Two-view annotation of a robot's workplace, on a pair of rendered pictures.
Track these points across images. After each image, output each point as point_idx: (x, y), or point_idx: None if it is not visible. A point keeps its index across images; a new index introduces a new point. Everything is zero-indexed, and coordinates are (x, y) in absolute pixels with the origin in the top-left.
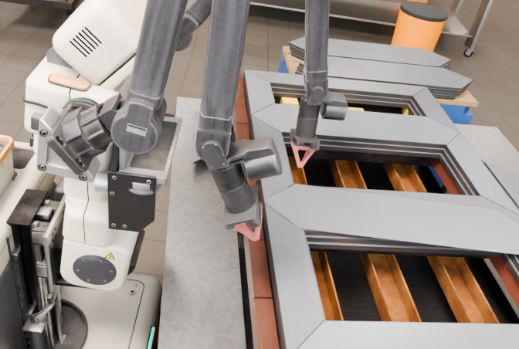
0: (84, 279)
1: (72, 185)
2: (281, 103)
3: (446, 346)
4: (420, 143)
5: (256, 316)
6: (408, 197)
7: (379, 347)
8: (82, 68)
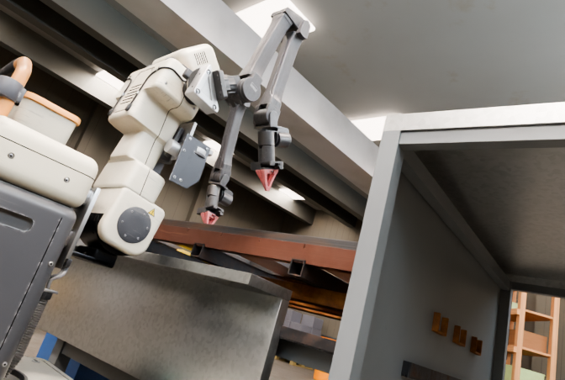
0: (123, 233)
1: (139, 149)
2: None
3: None
4: (240, 256)
5: (271, 240)
6: None
7: None
8: (193, 70)
